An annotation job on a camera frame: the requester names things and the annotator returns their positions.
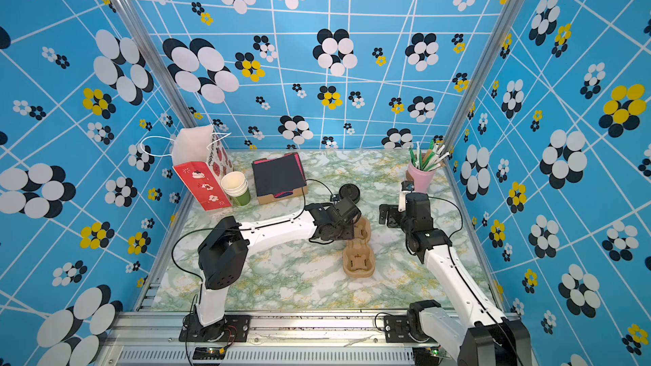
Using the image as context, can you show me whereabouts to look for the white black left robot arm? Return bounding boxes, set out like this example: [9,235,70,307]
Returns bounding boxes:
[197,198,362,327]

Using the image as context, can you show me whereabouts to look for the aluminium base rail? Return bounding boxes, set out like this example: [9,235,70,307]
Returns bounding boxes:
[96,310,455,365]

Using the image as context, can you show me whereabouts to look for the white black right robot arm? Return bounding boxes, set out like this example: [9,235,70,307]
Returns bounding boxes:
[379,191,533,365]

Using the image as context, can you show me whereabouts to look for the left aluminium corner post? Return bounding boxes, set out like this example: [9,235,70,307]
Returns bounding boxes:
[112,0,196,128]

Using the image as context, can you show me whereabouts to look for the pink cup straw holder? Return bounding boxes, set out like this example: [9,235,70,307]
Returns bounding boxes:
[406,163,436,194]

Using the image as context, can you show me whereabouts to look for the aluminium corner post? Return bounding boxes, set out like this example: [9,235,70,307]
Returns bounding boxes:
[441,0,545,148]
[112,0,196,128]

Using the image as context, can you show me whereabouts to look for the right aluminium corner post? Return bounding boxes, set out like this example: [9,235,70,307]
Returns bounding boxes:
[441,0,545,148]

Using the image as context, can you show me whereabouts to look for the brown pulp cup carrier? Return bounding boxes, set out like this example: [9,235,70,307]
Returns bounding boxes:
[342,216,376,279]

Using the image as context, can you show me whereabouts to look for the red white paper gift bag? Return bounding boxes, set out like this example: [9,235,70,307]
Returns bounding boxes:
[139,125,233,211]

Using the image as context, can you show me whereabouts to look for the green white wrapped straws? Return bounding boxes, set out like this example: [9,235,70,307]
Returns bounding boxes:
[410,141,451,172]

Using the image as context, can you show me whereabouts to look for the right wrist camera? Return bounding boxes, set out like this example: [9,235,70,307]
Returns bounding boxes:
[398,180,414,213]

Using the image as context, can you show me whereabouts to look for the black plastic cup lids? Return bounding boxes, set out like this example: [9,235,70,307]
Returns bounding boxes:
[338,183,361,204]

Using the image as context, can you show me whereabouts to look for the white green paper cup stack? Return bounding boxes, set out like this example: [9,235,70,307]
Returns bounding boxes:
[220,171,251,207]

